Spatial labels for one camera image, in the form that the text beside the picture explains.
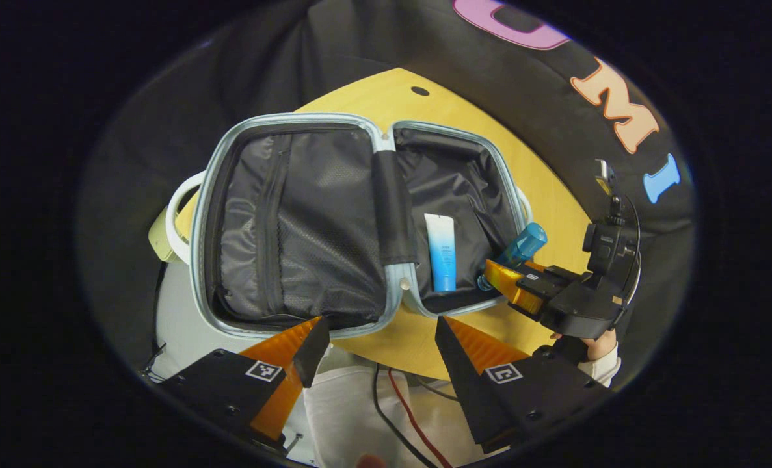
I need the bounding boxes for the black cable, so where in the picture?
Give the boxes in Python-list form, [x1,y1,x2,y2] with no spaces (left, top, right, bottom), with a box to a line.
[373,363,438,468]

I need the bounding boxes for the blue green lotion bottle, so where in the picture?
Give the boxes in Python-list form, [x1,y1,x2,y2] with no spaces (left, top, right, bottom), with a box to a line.
[477,222,548,291]

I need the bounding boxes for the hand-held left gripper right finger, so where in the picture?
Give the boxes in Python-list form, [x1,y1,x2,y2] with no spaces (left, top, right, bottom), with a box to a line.
[434,316,611,454]

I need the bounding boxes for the light blue suitcase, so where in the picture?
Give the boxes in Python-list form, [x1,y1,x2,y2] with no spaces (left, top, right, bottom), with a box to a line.
[165,112,535,340]

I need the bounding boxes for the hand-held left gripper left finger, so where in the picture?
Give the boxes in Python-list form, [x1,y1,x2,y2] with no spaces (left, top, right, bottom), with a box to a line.
[158,316,332,456]

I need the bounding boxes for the red cable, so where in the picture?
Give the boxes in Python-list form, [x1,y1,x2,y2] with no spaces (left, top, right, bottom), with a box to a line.
[388,367,455,468]

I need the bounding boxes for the black backdrop cloth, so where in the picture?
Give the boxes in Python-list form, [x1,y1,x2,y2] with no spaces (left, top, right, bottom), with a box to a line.
[77,0,695,391]

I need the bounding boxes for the white and blue cream tube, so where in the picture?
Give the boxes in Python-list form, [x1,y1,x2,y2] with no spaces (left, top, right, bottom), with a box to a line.
[423,213,458,293]

